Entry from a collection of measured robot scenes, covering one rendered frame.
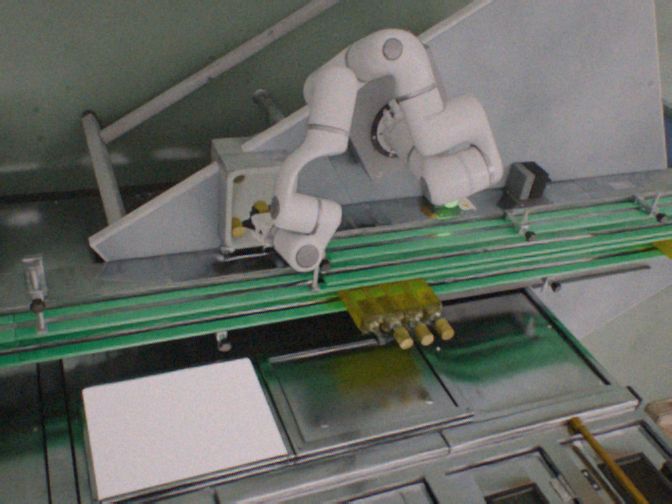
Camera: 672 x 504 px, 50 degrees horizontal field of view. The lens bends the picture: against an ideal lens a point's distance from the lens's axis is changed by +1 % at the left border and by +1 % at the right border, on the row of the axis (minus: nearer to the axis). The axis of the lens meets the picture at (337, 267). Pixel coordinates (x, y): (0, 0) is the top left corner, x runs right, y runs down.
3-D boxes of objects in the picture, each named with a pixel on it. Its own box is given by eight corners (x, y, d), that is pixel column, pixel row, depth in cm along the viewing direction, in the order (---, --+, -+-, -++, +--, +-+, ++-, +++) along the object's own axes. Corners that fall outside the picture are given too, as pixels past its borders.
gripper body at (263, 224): (264, 256, 152) (249, 239, 162) (309, 250, 156) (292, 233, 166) (264, 222, 149) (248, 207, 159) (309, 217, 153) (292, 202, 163)
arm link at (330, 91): (391, 141, 143) (361, 145, 157) (411, 35, 142) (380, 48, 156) (315, 122, 137) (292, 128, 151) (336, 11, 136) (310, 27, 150)
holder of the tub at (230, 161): (217, 247, 189) (224, 264, 184) (219, 154, 173) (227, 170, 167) (279, 239, 195) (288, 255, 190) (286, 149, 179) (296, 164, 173)
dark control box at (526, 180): (503, 185, 215) (519, 200, 209) (510, 162, 210) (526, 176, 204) (526, 183, 218) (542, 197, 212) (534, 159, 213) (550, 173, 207)
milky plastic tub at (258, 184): (217, 231, 186) (225, 250, 179) (218, 154, 172) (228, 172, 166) (281, 224, 192) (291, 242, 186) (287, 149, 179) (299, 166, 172)
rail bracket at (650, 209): (626, 200, 220) (657, 224, 211) (635, 179, 216) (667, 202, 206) (637, 199, 222) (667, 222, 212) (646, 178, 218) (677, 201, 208)
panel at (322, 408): (76, 394, 171) (93, 515, 146) (75, 385, 169) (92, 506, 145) (412, 331, 204) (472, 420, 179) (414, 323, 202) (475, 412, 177)
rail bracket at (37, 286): (26, 285, 171) (32, 349, 155) (15, 226, 161) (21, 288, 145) (48, 282, 173) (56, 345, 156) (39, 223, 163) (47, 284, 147)
